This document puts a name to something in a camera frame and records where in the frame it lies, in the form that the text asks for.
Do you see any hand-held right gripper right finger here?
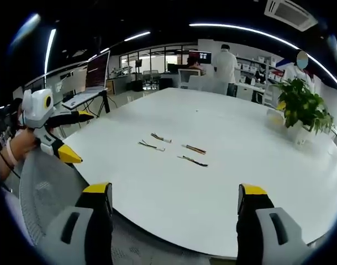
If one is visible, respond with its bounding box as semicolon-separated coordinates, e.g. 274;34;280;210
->
236;183;309;265

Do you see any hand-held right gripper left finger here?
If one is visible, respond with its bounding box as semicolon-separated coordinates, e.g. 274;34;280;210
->
35;182;114;265

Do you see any JST connector cable white plug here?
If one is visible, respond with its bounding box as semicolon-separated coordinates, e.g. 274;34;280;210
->
138;140;166;152
150;132;173;144

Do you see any JST connector cable dark socket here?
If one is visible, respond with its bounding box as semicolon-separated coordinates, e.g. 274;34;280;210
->
177;155;209;167
181;144;207;155

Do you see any person's left hand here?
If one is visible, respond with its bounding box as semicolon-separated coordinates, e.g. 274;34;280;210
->
13;128;41;161

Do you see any folding laptop stand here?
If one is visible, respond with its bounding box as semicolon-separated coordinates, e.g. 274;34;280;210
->
79;89;111;129

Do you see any grey mesh office chair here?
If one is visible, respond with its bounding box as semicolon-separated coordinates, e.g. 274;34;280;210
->
18;150;213;265

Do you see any open laptop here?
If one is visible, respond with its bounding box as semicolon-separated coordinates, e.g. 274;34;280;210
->
61;50;111;109

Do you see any pink wristband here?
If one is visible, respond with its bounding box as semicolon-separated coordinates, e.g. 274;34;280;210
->
5;137;18;168

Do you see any white plant pot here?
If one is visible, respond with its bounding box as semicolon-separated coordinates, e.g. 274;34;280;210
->
285;120;313;146

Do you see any white yellow container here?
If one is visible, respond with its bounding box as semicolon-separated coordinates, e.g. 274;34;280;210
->
266;107;286;128

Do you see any white office chair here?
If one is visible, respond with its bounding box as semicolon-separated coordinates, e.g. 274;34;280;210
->
177;68;202;89

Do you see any green potted plant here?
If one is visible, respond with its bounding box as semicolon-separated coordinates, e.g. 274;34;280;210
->
270;77;335;135

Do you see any computer monitor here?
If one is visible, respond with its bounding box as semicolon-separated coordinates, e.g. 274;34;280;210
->
188;50;213;65

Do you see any white shelf with bins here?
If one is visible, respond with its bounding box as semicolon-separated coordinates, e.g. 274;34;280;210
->
234;54;286;83

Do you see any ceiling air conditioner vent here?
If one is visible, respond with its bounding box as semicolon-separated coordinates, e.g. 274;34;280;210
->
264;0;318;31

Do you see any black cable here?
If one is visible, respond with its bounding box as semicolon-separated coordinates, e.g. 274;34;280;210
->
0;149;22;179

